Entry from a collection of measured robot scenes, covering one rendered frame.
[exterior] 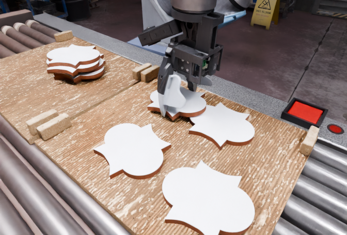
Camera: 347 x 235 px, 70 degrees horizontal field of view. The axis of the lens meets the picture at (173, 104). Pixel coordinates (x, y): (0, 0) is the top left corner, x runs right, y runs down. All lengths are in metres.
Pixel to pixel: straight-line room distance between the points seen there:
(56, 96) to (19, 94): 0.09
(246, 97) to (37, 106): 0.49
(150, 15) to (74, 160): 0.69
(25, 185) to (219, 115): 0.37
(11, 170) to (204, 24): 0.41
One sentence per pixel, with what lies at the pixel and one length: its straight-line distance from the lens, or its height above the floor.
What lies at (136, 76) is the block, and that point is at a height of 0.95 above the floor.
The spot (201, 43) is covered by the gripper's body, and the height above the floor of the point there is 1.10.
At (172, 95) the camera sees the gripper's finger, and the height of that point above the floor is 1.00.
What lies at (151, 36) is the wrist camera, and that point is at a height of 1.09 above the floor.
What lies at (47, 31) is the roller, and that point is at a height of 0.91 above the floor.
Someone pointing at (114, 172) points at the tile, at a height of 0.95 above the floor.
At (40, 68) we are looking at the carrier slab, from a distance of 0.79.
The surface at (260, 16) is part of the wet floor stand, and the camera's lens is 4.06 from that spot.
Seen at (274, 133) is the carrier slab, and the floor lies 0.94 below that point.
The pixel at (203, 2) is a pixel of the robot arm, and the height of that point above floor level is 1.17.
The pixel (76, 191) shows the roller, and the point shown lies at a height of 0.92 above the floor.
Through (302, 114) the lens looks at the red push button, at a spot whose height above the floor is 0.93.
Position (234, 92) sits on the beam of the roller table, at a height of 0.92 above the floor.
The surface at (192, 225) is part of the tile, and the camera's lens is 0.36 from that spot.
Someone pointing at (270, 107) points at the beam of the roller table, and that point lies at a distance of 0.62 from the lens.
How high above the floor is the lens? 1.26
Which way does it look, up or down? 36 degrees down
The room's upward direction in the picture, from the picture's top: straight up
